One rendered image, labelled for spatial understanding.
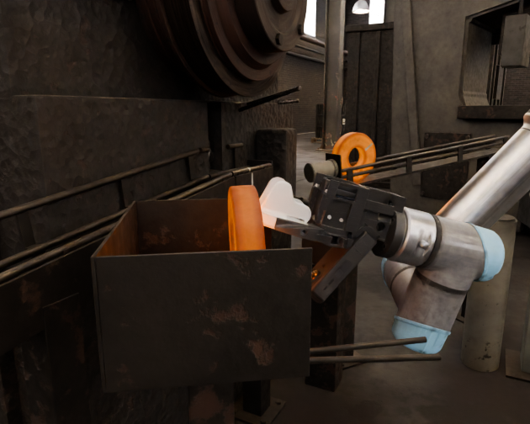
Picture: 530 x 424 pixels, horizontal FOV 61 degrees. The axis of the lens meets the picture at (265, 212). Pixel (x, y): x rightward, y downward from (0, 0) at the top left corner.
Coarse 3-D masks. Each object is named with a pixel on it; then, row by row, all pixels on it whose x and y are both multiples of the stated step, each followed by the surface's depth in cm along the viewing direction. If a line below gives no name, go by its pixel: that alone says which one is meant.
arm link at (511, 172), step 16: (528, 112) 69; (528, 128) 68; (512, 144) 69; (528, 144) 67; (496, 160) 70; (512, 160) 68; (528, 160) 67; (480, 176) 71; (496, 176) 69; (512, 176) 68; (528, 176) 68; (464, 192) 72; (480, 192) 70; (496, 192) 69; (512, 192) 68; (448, 208) 72; (464, 208) 70; (480, 208) 69; (496, 208) 69; (480, 224) 70; (384, 272) 78; (400, 272) 71
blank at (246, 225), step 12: (228, 192) 59; (240, 192) 54; (252, 192) 54; (228, 204) 61; (240, 204) 52; (252, 204) 52; (228, 216) 63; (240, 216) 51; (252, 216) 51; (240, 228) 51; (252, 228) 51; (240, 240) 50; (252, 240) 50; (264, 240) 51
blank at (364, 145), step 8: (344, 136) 139; (352, 136) 138; (360, 136) 140; (336, 144) 139; (344, 144) 137; (352, 144) 139; (360, 144) 140; (368, 144) 142; (336, 152) 138; (344, 152) 138; (360, 152) 144; (368, 152) 142; (344, 160) 139; (360, 160) 144; (368, 160) 143; (368, 168) 144; (360, 176) 143
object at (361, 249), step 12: (360, 240) 58; (372, 240) 58; (336, 252) 60; (348, 252) 58; (360, 252) 58; (324, 264) 60; (336, 264) 58; (348, 264) 58; (312, 276) 59; (324, 276) 58; (336, 276) 58; (312, 288) 58; (324, 288) 58; (324, 300) 58
